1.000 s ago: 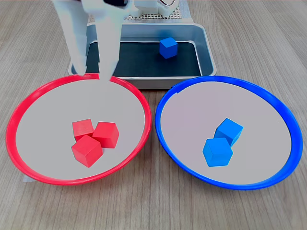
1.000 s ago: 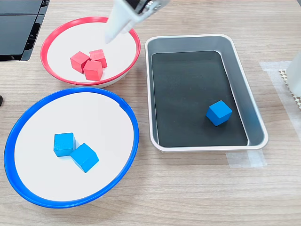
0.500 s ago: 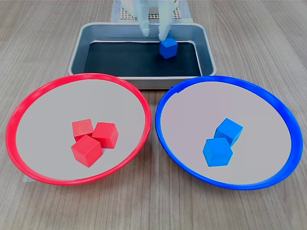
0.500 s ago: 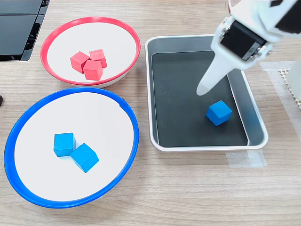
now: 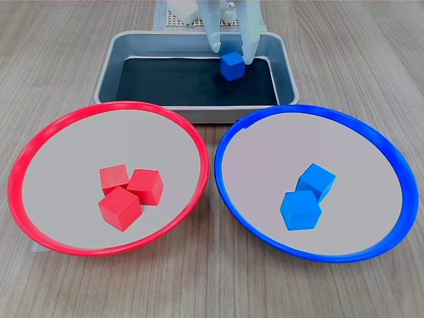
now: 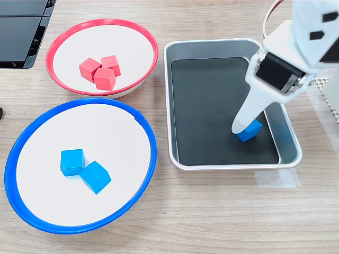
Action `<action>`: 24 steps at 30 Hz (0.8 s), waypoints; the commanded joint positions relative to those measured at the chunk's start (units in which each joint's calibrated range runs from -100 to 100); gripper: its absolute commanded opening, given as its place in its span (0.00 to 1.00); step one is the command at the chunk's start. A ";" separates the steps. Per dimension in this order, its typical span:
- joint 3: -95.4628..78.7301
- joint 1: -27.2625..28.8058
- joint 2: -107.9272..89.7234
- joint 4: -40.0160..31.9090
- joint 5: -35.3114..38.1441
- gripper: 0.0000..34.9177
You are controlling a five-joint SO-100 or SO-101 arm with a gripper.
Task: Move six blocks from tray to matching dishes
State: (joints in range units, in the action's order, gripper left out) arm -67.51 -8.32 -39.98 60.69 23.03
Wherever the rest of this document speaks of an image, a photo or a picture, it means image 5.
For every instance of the red-rimmed white plate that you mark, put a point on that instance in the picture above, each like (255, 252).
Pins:
(66, 159)

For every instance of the pale perforated base plate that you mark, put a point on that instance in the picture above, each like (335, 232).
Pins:
(174, 21)

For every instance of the blue-rimmed white plate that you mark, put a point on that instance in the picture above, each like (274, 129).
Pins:
(265, 159)

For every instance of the small red cube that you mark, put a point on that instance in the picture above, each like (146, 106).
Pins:
(145, 185)
(119, 210)
(112, 175)

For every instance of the clear tape strip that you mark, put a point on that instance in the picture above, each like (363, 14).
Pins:
(39, 248)

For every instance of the small blue cube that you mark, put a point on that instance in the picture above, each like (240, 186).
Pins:
(233, 68)
(300, 210)
(316, 179)

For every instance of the steel tray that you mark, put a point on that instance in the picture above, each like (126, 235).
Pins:
(132, 43)

